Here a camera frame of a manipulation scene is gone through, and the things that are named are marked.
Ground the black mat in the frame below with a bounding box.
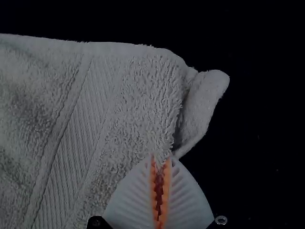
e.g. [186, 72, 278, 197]
[0, 0, 305, 229]

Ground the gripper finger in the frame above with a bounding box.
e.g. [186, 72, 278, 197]
[87, 154, 160, 229]
[161, 156, 229, 229]

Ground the pale towel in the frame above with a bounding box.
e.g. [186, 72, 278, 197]
[0, 33, 231, 229]

